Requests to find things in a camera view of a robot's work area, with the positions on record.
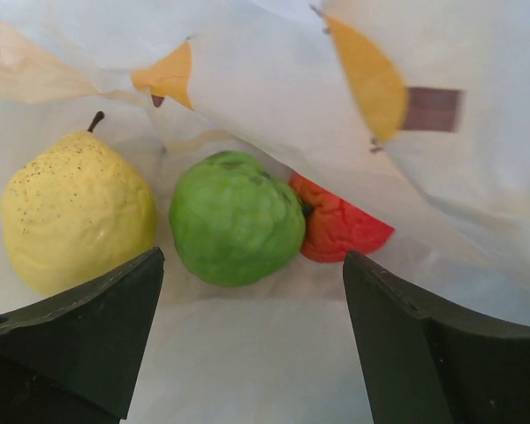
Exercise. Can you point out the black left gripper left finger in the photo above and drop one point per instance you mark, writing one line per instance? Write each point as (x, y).
(77, 355)

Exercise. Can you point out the green fake guava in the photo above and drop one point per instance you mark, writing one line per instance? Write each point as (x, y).
(233, 223)

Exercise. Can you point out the red fake fruit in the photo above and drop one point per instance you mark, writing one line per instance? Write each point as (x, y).
(334, 226)

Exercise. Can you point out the yellow fake fruit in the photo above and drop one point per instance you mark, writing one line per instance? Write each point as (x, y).
(75, 212)

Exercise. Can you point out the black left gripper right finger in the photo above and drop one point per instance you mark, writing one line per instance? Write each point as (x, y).
(426, 359)

